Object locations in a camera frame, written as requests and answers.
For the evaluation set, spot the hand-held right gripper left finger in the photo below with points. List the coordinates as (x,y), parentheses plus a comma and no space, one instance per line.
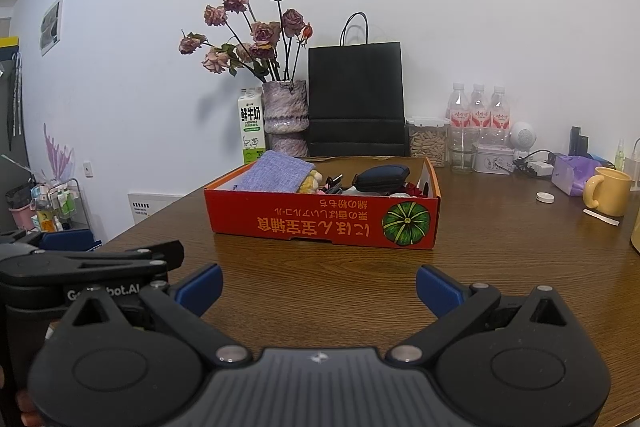
(200,289)

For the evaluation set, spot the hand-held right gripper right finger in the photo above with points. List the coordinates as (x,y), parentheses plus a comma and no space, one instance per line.
(437,289)

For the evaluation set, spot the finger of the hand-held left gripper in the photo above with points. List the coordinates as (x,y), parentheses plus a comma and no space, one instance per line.
(100,264)
(65,241)

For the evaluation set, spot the red cloth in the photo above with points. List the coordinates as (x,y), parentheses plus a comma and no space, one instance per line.
(415,191)

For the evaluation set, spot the black zip case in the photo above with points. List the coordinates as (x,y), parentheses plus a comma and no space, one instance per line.
(382,177)

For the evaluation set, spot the orange cardboard box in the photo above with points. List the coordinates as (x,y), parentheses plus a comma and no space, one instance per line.
(310,222)

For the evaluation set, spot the black slender tool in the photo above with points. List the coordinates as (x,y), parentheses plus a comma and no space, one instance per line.
(334,183)

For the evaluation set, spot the white yellow plush alpaca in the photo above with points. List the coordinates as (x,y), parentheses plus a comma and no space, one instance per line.
(310,184)

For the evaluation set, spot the person's left hand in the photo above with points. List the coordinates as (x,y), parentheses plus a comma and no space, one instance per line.
(25,402)

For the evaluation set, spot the metal storage rack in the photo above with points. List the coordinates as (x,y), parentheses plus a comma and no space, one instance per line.
(65,207)

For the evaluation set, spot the pink bin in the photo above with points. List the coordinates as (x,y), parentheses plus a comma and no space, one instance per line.
(20,209)

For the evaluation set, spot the clear glass cup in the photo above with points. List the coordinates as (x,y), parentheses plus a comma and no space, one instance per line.
(464,157)

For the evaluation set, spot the white tin box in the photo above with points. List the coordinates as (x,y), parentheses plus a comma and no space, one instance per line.
(492,159)

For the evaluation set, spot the white bottle cap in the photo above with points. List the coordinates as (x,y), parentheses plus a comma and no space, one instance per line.
(545,198)

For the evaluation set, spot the clear jar of seeds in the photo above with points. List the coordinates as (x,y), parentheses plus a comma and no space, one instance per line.
(427,144)

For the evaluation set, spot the dark hanging object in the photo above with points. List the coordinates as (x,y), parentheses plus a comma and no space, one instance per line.
(14,102)

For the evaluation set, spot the white charger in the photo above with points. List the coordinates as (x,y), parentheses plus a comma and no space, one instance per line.
(541,169)

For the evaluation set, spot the white green milk carton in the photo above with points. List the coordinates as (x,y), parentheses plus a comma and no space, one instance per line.
(251,127)

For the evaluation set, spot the white round speaker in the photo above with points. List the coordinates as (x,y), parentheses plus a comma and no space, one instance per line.
(523,138)

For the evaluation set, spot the purple tissue pack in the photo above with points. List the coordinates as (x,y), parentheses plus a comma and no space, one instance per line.
(572,174)

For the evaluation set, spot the white paper strip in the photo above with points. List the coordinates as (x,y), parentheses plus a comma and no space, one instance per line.
(600,216)

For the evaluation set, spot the clear bottle red label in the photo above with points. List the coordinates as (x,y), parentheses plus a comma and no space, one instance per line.
(500,113)
(459,112)
(480,112)

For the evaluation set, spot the mottled purple ceramic vase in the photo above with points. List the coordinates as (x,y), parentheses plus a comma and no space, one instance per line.
(285,117)

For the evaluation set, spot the yellow mug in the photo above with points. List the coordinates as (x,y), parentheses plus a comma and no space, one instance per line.
(612,192)

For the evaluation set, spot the tall black box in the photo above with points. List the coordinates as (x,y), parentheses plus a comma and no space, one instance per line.
(575,139)

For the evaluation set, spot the short black box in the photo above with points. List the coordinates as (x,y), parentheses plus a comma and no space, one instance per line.
(584,146)

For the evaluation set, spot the cream rounded container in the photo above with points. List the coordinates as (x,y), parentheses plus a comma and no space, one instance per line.
(636,232)

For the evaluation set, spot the black paper bag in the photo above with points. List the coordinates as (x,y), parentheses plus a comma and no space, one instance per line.
(355,97)

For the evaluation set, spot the small clear spray bottle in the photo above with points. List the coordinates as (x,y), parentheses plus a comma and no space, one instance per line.
(620,157)

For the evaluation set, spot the dried pink rose bouquet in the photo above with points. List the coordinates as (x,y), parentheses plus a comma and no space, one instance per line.
(262,32)

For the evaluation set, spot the wall poster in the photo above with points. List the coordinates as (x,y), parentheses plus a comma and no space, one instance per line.
(51,27)

